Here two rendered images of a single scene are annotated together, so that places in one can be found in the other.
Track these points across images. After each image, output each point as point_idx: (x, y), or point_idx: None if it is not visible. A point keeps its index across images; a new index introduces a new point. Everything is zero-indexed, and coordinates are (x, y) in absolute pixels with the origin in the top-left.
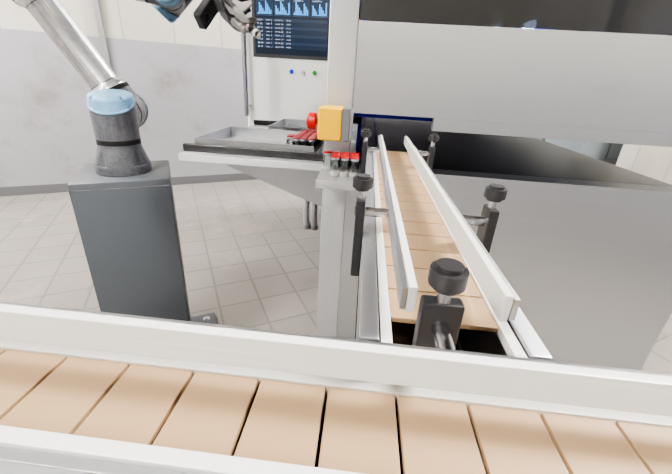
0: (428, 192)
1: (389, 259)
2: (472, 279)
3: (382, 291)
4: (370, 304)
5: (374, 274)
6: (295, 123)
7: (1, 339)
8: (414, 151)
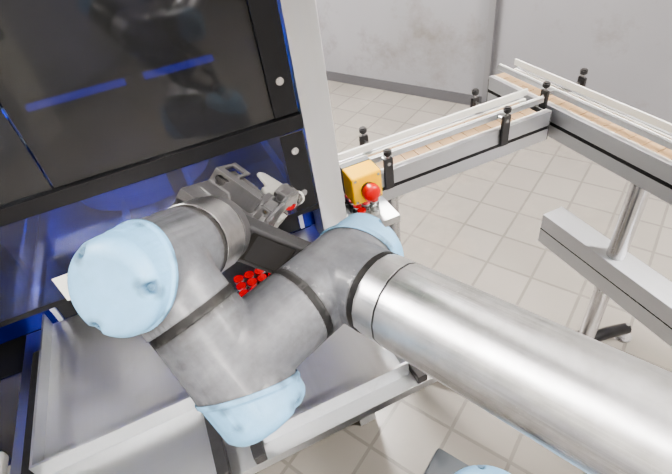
0: (424, 134)
1: (511, 120)
2: (500, 108)
3: (530, 115)
4: (539, 113)
5: (526, 117)
6: (39, 443)
7: (628, 140)
8: (383, 139)
